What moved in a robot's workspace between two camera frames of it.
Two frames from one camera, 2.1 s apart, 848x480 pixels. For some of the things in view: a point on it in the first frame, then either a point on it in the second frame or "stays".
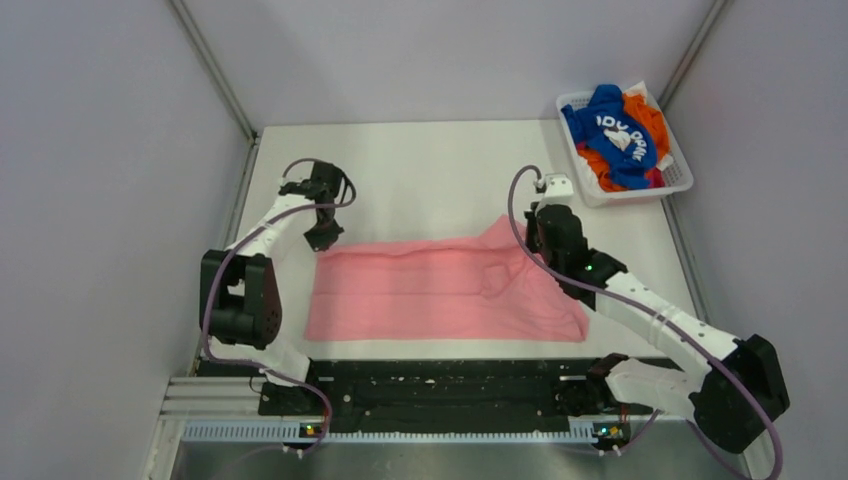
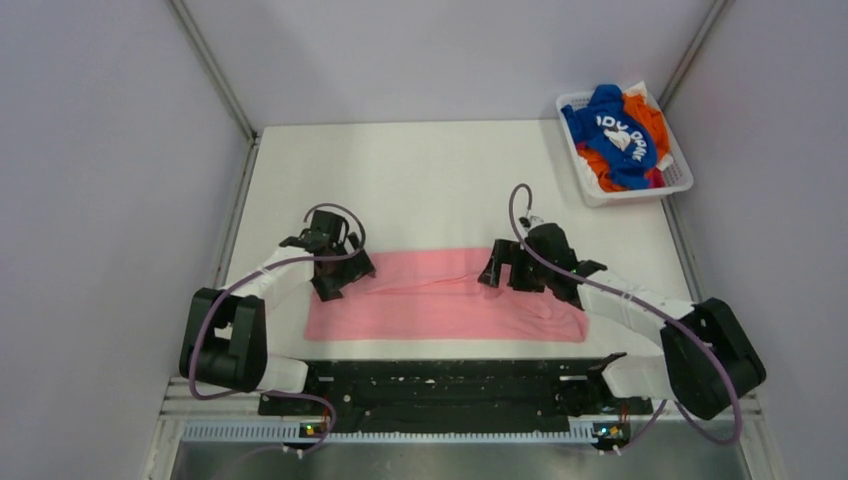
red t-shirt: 657,180 stays
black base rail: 432,391 stays
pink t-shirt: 492,286 stays
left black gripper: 324,240 -> 355,267
